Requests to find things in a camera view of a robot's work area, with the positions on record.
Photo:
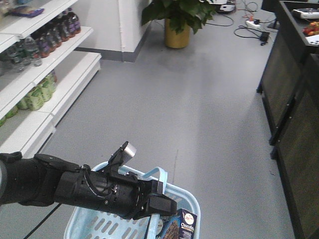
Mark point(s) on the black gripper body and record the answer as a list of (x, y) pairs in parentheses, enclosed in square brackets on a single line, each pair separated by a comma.
[(121, 194)]

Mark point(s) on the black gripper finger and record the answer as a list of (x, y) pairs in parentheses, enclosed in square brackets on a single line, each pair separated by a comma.
[(162, 205), (157, 187)]

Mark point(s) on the blue Chocofello cookie box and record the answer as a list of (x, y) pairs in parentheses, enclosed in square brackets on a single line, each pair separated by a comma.
[(182, 225)]

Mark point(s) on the light blue plastic basket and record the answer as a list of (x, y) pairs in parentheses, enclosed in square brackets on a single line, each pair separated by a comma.
[(90, 224)]

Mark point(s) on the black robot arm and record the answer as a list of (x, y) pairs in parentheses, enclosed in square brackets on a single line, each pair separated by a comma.
[(44, 179)]

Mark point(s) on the green drink bottle row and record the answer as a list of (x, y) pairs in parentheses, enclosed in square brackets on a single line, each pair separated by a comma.
[(35, 98)]

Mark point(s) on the white supermarket shelving unit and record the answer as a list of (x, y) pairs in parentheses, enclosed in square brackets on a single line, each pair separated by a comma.
[(27, 131)]

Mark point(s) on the yellow plant pot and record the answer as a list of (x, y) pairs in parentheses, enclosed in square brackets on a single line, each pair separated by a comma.
[(174, 40)]

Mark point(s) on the clear water bottle group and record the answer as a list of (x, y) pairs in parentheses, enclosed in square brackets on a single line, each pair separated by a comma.
[(19, 56)]

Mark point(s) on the green potted plant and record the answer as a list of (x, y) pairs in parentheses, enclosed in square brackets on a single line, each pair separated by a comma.
[(181, 13)]

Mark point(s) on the purple drink bottle row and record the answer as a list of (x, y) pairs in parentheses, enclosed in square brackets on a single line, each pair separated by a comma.
[(60, 29)]

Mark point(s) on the black wooden display stand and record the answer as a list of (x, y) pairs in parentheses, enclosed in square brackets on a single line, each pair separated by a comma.
[(285, 63)]

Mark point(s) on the white power strip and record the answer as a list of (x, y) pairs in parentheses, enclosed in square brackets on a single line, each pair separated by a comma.
[(251, 24)]

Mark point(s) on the snack bag group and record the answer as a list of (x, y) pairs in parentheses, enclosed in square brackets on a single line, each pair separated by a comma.
[(19, 8)]

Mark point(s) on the fruit pile on stand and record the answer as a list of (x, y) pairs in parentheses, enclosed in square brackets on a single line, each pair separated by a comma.
[(312, 29)]

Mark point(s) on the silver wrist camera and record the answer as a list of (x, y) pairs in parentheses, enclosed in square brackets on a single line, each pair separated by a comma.
[(125, 153)]

